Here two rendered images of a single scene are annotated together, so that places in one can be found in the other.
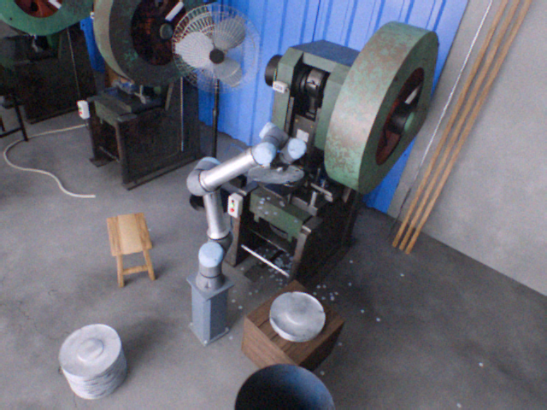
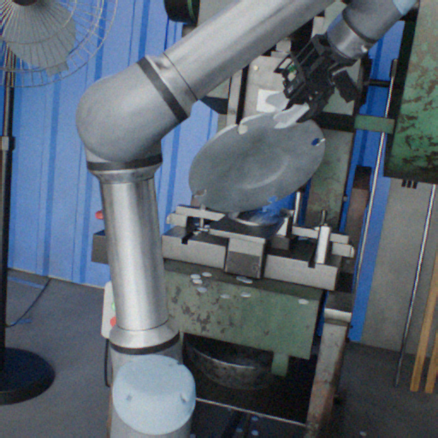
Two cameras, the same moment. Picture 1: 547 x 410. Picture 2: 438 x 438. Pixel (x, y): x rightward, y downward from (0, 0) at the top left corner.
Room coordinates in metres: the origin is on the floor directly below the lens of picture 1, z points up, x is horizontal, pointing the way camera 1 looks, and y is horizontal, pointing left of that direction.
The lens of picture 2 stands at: (0.52, 0.45, 1.09)
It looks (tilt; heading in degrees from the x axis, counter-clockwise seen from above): 13 degrees down; 342
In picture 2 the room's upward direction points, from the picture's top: 7 degrees clockwise
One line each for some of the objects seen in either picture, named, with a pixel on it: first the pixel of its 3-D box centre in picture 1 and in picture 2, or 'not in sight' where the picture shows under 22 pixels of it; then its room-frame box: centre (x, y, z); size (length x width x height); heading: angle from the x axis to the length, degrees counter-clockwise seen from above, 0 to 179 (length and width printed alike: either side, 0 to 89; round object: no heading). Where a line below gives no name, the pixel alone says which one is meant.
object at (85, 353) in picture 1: (90, 349); not in sight; (0.88, 0.78, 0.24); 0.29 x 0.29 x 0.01
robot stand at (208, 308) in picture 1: (209, 306); not in sight; (1.28, 0.26, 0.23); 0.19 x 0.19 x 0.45; 48
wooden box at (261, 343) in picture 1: (291, 336); not in sight; (1.20, -0.22, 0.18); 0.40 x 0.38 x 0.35; 141
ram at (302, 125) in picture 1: (305, 137); (273, 112); (1.93, -0.13, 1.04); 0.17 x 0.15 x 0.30; 148
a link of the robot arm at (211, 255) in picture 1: (211, 258); (152, 411); (1.29, 0.26, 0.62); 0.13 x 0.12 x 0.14; 172
